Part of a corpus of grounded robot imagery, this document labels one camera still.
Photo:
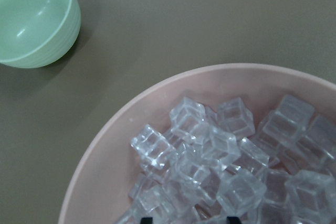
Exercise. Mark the mint green bowl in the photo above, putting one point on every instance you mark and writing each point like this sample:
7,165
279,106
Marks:
36,33

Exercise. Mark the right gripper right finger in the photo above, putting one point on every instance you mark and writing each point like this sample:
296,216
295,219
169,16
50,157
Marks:
232,220

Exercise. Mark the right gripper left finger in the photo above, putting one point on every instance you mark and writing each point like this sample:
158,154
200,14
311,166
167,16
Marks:
146,220

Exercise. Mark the pile of clear ice cubes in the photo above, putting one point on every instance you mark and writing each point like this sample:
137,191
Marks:
211,164

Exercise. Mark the pink bowl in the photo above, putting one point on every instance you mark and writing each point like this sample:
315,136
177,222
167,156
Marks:
98,189

